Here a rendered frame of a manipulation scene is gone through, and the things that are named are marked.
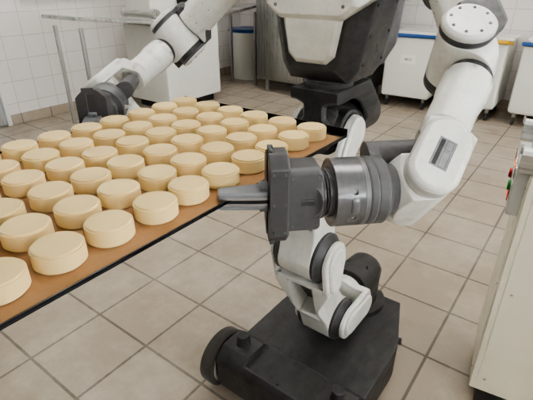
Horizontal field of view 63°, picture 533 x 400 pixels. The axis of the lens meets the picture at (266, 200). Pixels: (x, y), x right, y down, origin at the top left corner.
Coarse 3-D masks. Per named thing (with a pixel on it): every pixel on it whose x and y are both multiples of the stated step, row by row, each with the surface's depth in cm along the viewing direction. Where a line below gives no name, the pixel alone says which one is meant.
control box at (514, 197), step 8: (520, 144) 130; (528, 144) 130; (512, 176) 126; (520, 176) 115; (528, 176) 114; (512, 184) 117; (520, 184) 116; (512, 192) 117; (520, 192) 116; (512, 200) 118; (520, 200) 117; (512, 208) 119
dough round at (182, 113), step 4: (176, 108) 84; (180, 108) 84; (184, 108) 84; (188, 108) 84; (192, 108) 84; (196, 108) 84; (172, 112) 82; (176, 112) 81; (180, 112) 81; (184, 112) 81; (188, 112) 81; (192, 112) 81; (196, 112) 82; (176, 116) 81; (180, 116) 81; (184, 116) 81; (188, 116) 81; (192, 116) 81; (196, 116) 82; (196, 120) 82
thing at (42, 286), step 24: (312, 144) 71; (24, 168) 63; (0, 192) 56; (144, 192) 56; (216, 192) 55; (192, 216) 50; (0, 240) 45; (144, 240) 45; (96, 264) 42; (48, 288) 38; (0, 312) 36
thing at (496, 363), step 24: (528, 192) 111; (528, 216) 113; (504, 240) 139; (528, 240) 116; (504, 264) 122; (528, 264) 118; (504, 288) 124; (528, 288) 121; (504, 312) 127; (528, 312) 123; (480, 336) 142; (504, 336) 130; (528, 336) 126; (480, 360) 138; (504, 360) 133; (528, 360) 129; (480, 384) 141; (504, 384) 137; (528, 384) 133
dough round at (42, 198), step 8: (40, 184) 53; (48, 184) 53; (56, 184) 53; (64, 184) 53; (32, 192) 51; (40, 192) 51; (48, 192) 51; (56, 192) 51; (64, 192) 51; (72, 192) 53; (32, 200) 50; (40, 200) 50; (48, 200) 50; (56, 200) 50; (32, 208) 51; (40, 208) 50; (48, 208) 50
